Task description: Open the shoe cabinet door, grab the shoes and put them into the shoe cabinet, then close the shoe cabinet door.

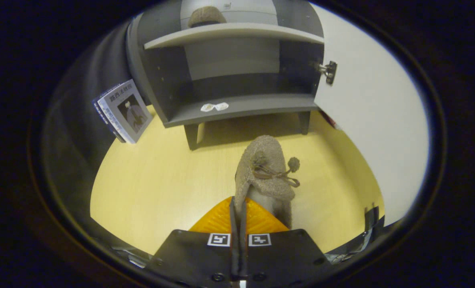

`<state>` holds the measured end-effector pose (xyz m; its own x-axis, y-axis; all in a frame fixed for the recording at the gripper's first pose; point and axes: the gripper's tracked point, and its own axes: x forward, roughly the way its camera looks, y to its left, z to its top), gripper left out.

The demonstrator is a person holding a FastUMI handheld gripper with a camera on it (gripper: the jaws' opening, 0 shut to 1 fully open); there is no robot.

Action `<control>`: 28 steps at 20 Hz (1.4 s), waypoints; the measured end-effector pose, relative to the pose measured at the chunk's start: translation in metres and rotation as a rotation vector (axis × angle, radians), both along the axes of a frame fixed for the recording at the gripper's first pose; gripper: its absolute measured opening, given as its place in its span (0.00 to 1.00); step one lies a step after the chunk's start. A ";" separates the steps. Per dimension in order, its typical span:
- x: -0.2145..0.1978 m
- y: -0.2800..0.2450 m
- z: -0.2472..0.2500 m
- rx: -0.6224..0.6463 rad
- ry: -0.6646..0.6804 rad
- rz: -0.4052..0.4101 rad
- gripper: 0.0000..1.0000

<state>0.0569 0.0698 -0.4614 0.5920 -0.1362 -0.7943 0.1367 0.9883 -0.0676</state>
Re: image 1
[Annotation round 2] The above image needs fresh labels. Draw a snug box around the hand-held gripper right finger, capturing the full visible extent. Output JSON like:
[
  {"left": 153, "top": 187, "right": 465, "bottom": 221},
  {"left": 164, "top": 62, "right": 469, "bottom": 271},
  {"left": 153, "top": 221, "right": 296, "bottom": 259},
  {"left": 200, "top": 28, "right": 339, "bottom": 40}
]
[{"left": 239, "top": 198, "right": 335, "bottom": 288}]

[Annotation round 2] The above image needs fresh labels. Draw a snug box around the book with blue spine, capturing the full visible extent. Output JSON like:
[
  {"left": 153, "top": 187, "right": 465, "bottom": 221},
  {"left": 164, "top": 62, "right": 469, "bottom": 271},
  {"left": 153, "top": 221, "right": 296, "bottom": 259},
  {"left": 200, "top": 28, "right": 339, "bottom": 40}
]
[{"left": 92, "top": 95, "right": 126, "bottom": 143}]

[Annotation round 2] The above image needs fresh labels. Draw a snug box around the metal door hinge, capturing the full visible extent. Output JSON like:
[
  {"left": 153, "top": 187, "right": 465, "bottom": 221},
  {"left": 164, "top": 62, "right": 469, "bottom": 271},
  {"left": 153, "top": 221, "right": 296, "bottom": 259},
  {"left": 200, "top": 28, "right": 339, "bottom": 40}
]
[{"left": 315, "top": 60, "right": 338, "bottom": 86}]

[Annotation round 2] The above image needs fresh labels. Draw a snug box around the brown fuzzy shoe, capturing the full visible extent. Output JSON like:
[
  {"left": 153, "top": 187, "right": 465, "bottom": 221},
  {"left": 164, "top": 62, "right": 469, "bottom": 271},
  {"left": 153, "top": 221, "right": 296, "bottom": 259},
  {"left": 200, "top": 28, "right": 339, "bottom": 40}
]
[
  {"left": 188, "top": 6, "right": 227, "bottom": 28},
  {"left": 234, "top": 135, "right": 301, "bottom": 230}
]

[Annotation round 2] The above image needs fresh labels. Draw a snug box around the dark shiny object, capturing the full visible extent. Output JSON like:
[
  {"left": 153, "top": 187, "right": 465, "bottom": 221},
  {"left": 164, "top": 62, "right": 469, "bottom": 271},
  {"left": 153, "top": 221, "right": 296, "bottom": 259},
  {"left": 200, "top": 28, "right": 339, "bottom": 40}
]
[{"left": 325, "top": 205, "right": 386, "bottom": 264}]

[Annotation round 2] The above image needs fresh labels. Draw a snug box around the book with portrait cover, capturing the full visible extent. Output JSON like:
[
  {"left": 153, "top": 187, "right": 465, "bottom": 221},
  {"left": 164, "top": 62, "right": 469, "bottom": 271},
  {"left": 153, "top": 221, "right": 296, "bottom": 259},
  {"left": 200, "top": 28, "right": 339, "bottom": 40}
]
[{"left": 100, "top": 79, "right": 154, "bottom": 144}]

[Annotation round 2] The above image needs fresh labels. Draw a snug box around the grey shoe cabinet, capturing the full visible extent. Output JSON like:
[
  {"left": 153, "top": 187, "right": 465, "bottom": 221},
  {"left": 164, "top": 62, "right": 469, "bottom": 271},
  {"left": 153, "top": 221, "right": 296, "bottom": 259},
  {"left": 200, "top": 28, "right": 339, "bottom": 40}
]
[{"left": 126, "top": 0, "right": 327, "bottom": 151}]

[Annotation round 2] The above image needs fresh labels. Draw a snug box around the black backdrop cloth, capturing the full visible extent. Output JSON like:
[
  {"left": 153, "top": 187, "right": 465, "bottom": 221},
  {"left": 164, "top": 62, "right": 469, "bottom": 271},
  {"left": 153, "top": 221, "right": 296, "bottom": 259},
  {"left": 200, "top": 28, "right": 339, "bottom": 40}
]
[{"left": 40, "top": 18, "right": 142, "bottom": 256}]

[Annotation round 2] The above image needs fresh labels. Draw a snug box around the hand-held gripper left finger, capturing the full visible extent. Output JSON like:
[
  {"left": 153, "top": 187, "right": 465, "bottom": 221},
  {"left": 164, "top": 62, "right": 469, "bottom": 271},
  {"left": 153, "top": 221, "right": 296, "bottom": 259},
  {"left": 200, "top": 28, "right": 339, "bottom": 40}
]
[{"left": 146, "top": 196, "right": 240, "bottom": 288}]

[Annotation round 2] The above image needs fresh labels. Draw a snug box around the colourful printed packet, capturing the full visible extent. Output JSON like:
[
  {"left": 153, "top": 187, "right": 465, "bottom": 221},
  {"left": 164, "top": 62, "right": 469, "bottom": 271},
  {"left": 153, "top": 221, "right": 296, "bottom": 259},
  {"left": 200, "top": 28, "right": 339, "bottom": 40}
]
[{"left": 319, "top": 110, "right": 343, "bottom": 131}]

